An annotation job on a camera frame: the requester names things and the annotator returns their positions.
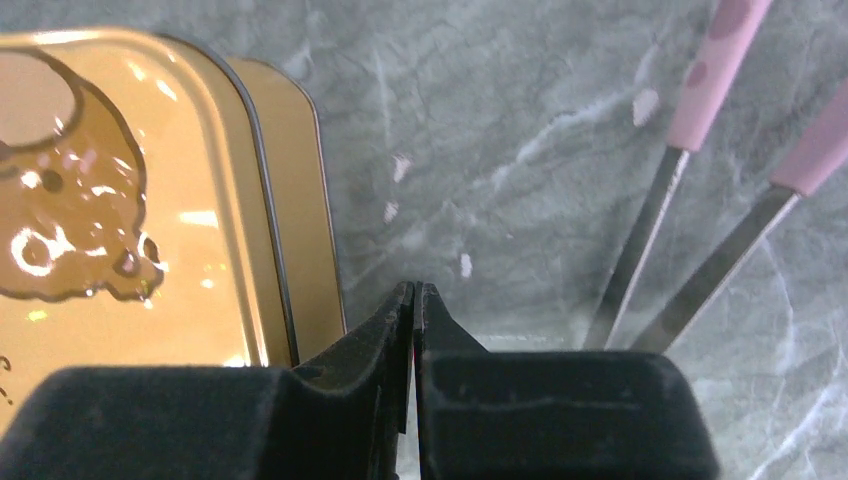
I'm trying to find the pink metal tweezers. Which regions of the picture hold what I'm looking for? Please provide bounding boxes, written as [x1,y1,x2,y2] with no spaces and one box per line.
[583,1,847,352]

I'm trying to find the silver box lid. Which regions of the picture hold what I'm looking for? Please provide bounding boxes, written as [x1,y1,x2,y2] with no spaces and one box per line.
[1,29,298,428]

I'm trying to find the gold chocolate box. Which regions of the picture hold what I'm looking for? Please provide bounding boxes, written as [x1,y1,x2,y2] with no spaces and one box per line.
[228,57,346,366]

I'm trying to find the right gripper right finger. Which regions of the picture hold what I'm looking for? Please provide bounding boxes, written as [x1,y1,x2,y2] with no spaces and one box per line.
[413,283,720,479]

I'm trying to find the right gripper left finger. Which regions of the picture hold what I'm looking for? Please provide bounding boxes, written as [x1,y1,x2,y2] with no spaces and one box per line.
[1,282,415,479]

